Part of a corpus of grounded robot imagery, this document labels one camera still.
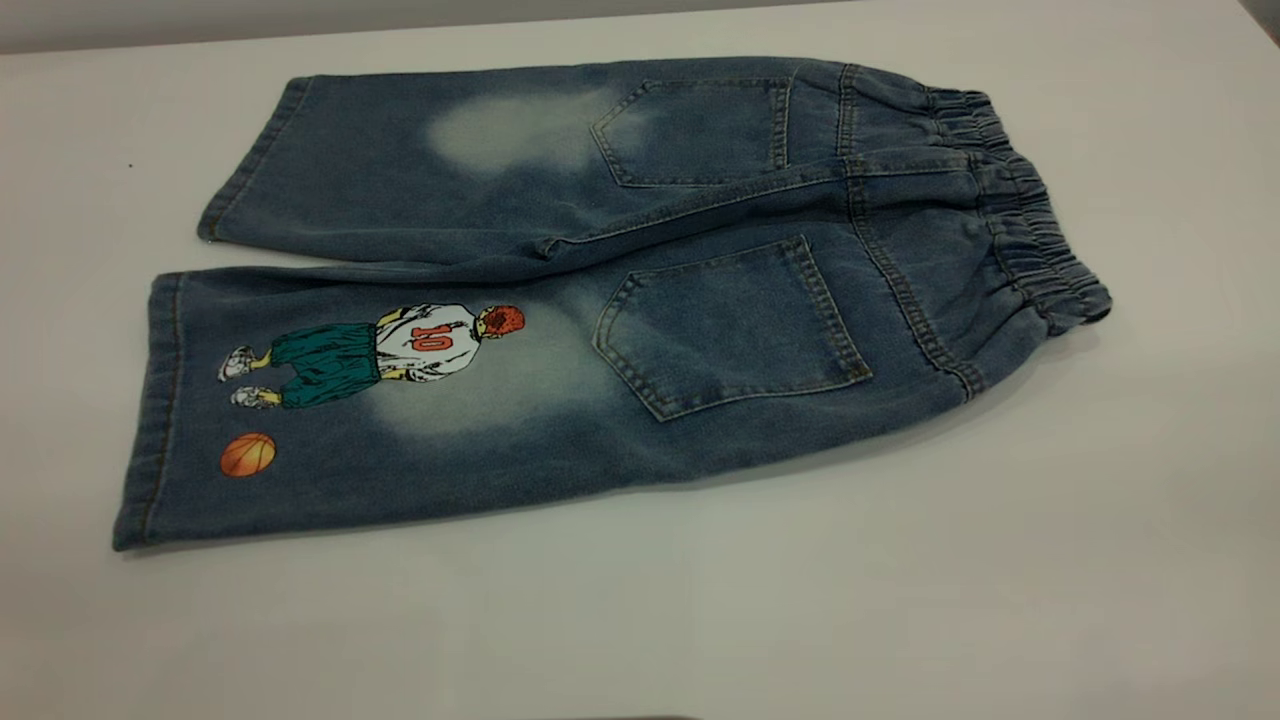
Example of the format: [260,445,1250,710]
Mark blue denim printed pants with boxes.
[112,55,1113,553]

